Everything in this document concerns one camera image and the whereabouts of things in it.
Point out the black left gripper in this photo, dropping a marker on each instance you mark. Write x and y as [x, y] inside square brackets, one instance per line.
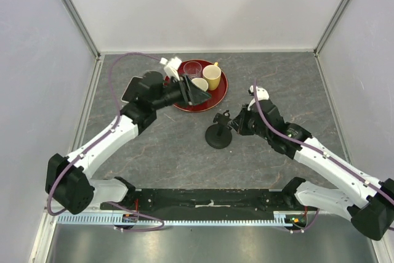
[184, 98]

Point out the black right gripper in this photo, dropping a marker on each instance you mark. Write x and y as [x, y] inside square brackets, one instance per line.
[239, 122]

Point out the black phone stand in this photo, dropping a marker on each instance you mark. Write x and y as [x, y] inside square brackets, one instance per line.
[219, 135]

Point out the black smartphone pink case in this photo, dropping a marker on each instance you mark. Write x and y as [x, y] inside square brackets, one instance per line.
[131, 90]

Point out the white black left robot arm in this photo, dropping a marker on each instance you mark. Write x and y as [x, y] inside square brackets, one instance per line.
[69, 178]

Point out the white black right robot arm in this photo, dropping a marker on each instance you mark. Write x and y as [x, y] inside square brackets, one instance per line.
[364, 200]

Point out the green mug cream inside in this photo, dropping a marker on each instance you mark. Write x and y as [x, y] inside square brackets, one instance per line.
[201, 82]

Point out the clear drinking glass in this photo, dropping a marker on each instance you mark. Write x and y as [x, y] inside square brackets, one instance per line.
[193, 69]

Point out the yellow mug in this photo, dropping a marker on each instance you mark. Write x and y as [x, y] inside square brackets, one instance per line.
[212, 74]

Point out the red round tray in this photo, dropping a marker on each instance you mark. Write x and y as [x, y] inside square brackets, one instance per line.
[217, 94]

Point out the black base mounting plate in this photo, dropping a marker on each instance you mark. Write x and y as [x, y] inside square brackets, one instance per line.
[210, 203]

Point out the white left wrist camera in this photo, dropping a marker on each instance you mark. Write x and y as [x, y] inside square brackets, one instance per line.
[171, 67]

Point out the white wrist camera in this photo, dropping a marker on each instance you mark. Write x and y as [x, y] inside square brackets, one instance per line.
[171, 67]
[258, 92]

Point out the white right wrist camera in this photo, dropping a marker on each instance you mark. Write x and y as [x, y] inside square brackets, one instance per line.
[258, 92]

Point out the blue slotted cable duct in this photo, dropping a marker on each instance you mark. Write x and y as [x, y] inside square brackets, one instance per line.
[119, 218]

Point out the left aluminium frame post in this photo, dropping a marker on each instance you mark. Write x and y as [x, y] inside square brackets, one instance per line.
[76, 18]

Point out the aluminium frame corner post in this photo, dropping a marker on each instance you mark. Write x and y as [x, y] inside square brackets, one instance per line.
[339, 11]

